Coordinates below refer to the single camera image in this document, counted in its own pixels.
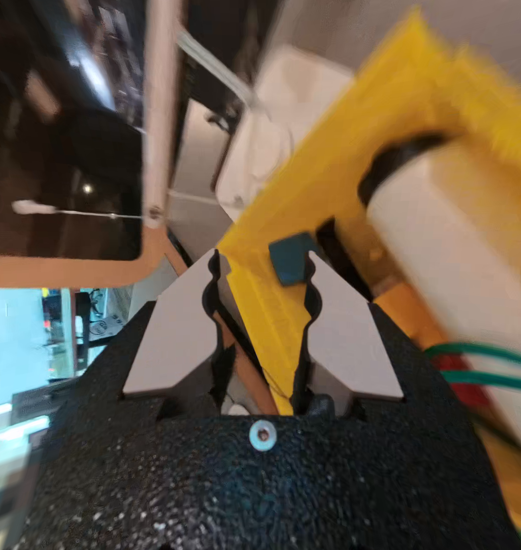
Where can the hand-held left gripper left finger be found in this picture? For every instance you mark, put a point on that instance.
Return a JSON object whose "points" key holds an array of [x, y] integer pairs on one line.
{"points": [[174, 335]]}

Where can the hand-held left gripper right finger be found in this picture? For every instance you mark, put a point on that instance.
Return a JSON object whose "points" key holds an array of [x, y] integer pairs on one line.
{"points": [[350, 343]]}

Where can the blue sponge with black layer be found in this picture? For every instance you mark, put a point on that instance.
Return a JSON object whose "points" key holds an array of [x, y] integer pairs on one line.
{"points": [[290, 258]]}

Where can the yellow plastic bin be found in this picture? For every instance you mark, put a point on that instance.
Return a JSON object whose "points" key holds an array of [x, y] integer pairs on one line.
{"points": [[329, 172]]}

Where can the white cylindrical bottle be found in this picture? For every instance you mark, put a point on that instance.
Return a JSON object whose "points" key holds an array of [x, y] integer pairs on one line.
{"points": [[436, 258]]}

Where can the white mirror stand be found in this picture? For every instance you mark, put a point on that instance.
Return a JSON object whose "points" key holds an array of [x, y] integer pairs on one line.
{"points": [[286, 107]]}

